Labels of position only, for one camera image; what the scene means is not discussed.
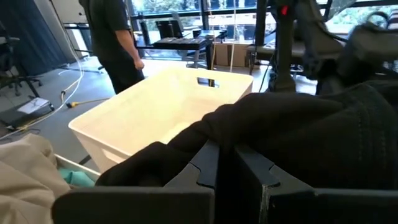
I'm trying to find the black floor plate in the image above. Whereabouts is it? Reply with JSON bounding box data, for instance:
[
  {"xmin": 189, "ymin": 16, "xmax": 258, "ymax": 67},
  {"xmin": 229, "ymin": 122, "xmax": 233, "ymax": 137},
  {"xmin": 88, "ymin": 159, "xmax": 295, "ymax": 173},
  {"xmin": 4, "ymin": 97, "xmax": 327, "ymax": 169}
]
[{"xmin": 0, "ymin": 97, "xmax": 55, "ymax": 129}]

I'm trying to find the beige garment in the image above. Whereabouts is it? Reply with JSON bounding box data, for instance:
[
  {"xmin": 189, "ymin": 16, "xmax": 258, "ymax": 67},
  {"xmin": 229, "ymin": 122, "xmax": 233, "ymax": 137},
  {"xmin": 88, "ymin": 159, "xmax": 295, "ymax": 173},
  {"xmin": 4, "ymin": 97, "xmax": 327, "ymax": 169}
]
[{"xmin": 0, "ymin": 133, "xmax": 72, "ymax": 224}]

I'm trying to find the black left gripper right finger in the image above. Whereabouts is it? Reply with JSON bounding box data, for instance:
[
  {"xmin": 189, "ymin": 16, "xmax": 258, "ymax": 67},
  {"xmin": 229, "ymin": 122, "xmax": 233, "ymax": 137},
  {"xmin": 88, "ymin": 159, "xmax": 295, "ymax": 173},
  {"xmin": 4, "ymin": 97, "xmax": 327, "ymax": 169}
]
[{"xmin": 233, "ymin": 144, "xmax": 398, "ymax": 224}]

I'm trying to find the teal garment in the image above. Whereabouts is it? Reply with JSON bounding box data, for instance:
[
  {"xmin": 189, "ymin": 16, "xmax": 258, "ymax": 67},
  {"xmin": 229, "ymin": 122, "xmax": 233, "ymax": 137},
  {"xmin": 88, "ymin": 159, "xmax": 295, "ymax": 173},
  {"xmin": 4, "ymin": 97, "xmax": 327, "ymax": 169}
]
[{"xmin": 57, "ymin": 167, "xmax": 96, "ymax": 189}]

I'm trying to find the cardboard box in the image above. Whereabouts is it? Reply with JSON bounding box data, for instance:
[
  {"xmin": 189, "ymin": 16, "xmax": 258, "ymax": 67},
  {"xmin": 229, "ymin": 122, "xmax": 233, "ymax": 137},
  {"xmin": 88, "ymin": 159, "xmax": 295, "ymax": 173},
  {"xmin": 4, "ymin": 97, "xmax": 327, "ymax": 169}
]
[{"xmin": 213, "ymin": 42, "xmax": 251, "ymax": 68}]

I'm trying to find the dark blue curtain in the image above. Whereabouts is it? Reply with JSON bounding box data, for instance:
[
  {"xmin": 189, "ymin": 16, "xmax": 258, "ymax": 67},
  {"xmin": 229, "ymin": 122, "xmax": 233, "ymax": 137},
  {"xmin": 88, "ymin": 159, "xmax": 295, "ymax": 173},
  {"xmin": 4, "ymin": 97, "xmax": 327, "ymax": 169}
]
[{"xmin": 0, "ymin": 0, "xmax": 68, "ymax": 77}]

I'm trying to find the person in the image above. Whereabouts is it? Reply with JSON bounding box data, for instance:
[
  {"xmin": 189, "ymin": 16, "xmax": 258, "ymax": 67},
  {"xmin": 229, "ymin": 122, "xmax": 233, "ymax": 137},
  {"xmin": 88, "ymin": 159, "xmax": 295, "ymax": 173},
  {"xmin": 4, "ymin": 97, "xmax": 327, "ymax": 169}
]
[{"xmin": 78, "ymin": 0, "xmax": 146, "ymax": 95}]

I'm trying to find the black knit sweater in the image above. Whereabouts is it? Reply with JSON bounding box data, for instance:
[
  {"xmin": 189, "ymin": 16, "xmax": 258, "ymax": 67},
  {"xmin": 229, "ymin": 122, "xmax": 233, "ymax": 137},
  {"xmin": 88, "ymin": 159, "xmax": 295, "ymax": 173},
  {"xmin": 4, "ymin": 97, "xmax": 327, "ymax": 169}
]
[{"xmin": 95, "ymin": 79, "xmax": 398, "ymax": 190}]

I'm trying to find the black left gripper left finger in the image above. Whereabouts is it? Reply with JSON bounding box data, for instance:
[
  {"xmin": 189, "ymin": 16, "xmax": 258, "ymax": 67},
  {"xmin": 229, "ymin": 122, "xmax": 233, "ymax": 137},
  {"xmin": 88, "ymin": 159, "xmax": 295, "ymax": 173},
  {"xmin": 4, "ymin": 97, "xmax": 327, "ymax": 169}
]
[{"xmin": 51, "ymin": 140, "xmax": 220, "ymax": 224}]

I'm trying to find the black office chair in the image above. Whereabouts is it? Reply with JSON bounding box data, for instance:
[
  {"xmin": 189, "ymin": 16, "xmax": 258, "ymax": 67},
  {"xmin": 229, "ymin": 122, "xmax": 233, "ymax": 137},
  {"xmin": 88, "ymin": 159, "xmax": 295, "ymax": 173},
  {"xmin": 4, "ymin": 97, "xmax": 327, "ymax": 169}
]
[{"xmin": 0, "ymin": 20, "xmax": 44, "ymax": 99}]

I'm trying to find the yellow extension cable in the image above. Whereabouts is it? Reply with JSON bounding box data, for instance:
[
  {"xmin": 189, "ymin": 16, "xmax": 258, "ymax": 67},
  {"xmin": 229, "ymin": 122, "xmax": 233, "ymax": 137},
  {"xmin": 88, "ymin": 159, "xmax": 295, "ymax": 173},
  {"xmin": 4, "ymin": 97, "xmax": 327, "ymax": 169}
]
[{"xmin": 60, "ymin": 90, "xmax": 110, "ymax": 110}]

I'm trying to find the black desk with keyboard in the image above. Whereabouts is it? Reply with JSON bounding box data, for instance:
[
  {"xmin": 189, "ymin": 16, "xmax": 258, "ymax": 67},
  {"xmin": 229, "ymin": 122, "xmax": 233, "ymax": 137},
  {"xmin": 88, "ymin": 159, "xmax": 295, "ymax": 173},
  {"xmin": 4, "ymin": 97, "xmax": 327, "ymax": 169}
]
[{"xmin": 135, "ymin": 29, "xmax": 224, "ymax": 69}]

